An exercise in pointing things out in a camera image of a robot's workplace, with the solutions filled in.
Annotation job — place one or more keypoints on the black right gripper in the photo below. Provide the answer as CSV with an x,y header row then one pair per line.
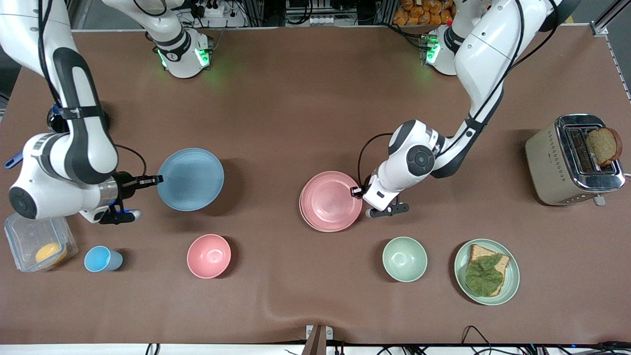
x,y
127,184

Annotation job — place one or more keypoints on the pink plate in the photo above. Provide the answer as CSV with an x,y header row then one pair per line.
x,y
328,199

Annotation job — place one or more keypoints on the blue plate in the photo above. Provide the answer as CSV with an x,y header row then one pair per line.
x,y
192,180

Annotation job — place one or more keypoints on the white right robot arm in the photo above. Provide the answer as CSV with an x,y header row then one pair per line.
x,y
84,148

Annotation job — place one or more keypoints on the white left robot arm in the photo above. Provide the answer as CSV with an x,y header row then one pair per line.
x,y
483,54

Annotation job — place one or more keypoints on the green bowl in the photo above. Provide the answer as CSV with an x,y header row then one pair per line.
x,y
404,259

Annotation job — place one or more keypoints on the blue plastic cup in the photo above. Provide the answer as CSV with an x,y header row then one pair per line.
x,y
98,259

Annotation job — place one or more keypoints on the brown table cloth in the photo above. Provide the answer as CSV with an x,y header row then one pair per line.
x,y
296,123

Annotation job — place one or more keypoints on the pink bowl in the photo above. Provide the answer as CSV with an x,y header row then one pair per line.
x,y
208,256

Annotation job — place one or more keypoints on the yellow round food piece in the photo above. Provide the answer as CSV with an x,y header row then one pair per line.
x,y
49,254

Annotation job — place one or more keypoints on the toast slice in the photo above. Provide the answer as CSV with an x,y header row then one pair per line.
x,y
475,252

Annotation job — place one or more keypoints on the clear container with blue seal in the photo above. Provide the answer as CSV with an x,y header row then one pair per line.
x,y
27,241

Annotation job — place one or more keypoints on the black pot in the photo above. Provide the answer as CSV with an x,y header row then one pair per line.
x,y
13,160

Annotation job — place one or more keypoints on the green lettuce leaf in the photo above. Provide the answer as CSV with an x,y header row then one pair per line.
x,y
483,276

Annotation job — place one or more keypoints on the green plate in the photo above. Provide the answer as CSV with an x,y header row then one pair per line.
x,y
510,281

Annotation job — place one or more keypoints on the white power strip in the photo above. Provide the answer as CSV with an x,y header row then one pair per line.
x,y
214,10

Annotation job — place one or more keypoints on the bag of orange buns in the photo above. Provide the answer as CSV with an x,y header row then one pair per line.
x,y
419,12

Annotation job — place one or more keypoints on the beige steel toaster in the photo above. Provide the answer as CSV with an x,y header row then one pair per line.
x,y
547,167

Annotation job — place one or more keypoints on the brown bread slice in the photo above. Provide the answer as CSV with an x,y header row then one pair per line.
x,y
604,145

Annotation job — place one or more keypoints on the metal table bracket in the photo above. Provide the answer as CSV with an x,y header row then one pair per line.
x,y
319,340

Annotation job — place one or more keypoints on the aluminium frame profile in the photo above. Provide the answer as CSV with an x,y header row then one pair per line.
x,y
599,28

